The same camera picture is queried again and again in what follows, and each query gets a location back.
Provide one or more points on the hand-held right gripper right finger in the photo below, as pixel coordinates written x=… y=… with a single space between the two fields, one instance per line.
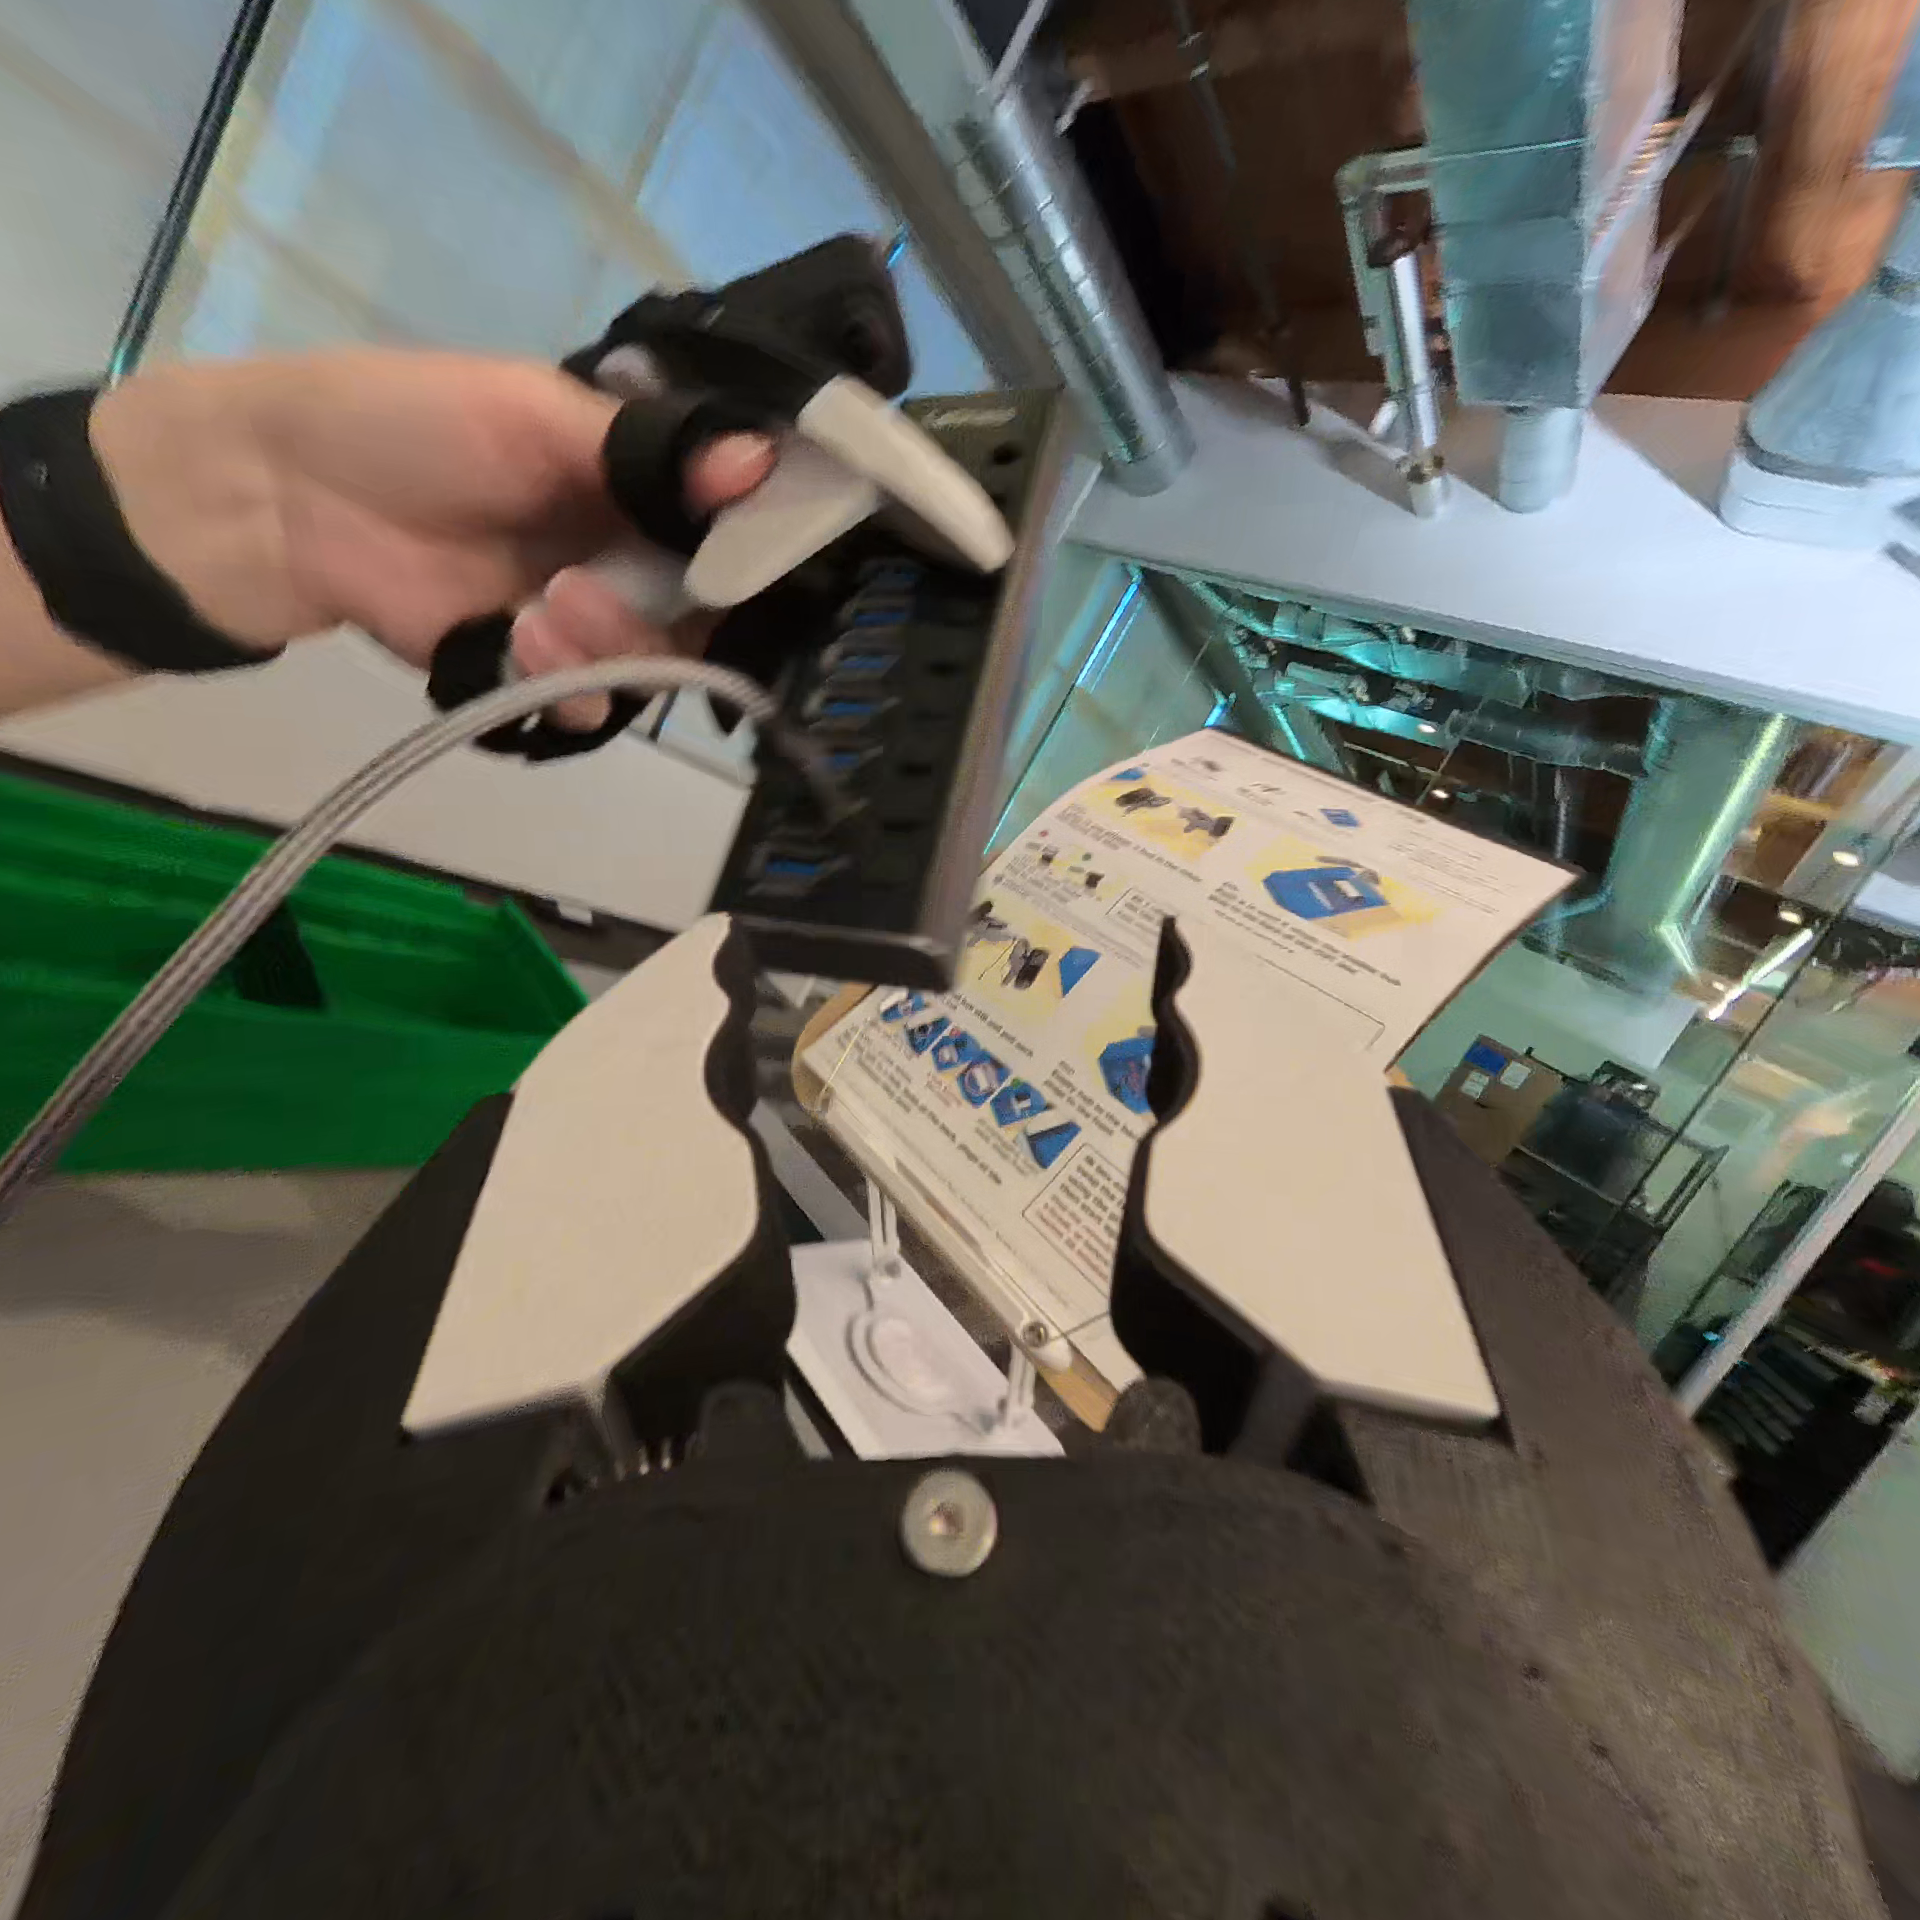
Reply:
x=1304 y=1215

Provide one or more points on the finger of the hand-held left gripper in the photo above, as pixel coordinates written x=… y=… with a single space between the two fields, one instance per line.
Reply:
x=772 y=534
x=910 y=465

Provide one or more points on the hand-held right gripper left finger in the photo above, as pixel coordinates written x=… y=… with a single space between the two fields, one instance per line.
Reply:
x=599 y=1200

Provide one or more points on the green plastic bin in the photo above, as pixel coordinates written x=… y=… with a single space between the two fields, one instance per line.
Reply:
x=419 y=1021

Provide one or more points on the black usb hub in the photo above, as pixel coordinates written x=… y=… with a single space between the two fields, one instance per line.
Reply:
x=885 y=839

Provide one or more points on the person's left forearm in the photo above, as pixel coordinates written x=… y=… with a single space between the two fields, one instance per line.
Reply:
x=24 y=645

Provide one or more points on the person's left hand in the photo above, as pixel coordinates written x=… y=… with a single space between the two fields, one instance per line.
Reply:
x=376 y=494

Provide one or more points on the cardboard box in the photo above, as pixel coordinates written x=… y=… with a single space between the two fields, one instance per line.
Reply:
x=1501 y=1095

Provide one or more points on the printed instruction sheet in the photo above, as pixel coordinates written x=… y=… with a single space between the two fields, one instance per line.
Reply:
x=1275 y=932

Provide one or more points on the white stand base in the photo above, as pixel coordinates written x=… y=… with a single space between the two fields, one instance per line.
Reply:
x=900 y=1349

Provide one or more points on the white beam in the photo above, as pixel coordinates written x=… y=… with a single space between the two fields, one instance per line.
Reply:
x=1501 y=586

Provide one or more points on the spiral metal air duct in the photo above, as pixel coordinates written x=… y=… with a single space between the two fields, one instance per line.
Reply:
x=1080 y=303

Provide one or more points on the clear acrylic bracket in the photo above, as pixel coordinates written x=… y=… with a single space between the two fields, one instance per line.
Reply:
x=1357 y=193

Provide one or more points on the rectangular metal air duct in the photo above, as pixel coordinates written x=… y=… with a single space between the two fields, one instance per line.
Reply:
x=1530 y=226

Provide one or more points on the tapered metal air duct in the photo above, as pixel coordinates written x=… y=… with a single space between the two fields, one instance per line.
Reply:
x=1829 y=420

